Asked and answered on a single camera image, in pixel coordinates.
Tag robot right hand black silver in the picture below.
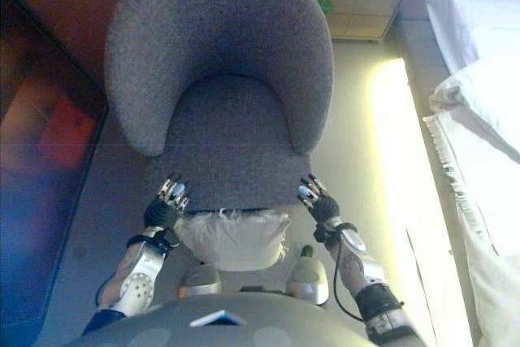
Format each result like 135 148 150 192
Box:
296 174 341 224

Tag robot left hand black silver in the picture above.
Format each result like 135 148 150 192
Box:
144 174 192 229

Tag white fringed cushion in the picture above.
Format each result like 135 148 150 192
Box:
174 207 292 273

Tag dark rounded object at left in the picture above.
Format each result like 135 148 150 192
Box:
286 244 329 306

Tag large glossy television screen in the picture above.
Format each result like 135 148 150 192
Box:
0 0 109 347

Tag grey robot torso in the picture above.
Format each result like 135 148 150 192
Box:
60 293 375 347

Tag grey fabric armchair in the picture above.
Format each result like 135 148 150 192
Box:
103 0 335 214

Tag white crumpled duvet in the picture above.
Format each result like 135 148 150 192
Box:
428 52 520 165

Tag beige panelled nightstand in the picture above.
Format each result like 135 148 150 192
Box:
320 0 410 45

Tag white bed sheet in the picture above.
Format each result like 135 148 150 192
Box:
424 0 520 76

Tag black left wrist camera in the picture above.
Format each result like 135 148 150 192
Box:
156 228 180 251

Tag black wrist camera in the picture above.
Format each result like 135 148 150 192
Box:
313 223 343 247
156 228 180 251

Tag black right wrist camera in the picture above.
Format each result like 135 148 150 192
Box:
313 223 343 247

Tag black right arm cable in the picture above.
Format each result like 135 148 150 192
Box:
331 232 366 323

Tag grey upholstered bed frame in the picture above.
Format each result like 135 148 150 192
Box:
392 0 520 128

